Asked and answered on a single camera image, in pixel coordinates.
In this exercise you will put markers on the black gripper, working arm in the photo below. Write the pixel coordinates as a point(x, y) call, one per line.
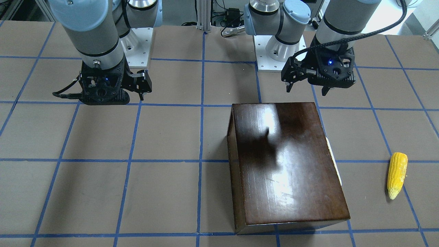
point(309, 62)

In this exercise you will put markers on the black gripper, screen arm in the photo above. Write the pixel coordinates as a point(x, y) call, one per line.
point(140, 82)

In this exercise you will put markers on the light wood drawer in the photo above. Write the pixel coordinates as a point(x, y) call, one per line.
point(333, 159)

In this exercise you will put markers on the yellow corn cob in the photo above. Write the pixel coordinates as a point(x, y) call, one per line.
point(396, 174)

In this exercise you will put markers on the silver cylinder tool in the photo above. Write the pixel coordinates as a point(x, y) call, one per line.
point(233, 31)

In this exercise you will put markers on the dark brown wooden cabinet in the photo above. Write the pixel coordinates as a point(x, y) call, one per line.
point(282, 171)

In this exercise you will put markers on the black power adapter box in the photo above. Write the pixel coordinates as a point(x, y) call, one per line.
point(232, 15)

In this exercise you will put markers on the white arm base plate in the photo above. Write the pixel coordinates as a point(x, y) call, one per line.
point(137, 46)
point(272, 54)

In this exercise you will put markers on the aluminium frame post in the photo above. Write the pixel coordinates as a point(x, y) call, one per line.
point(204, 14)

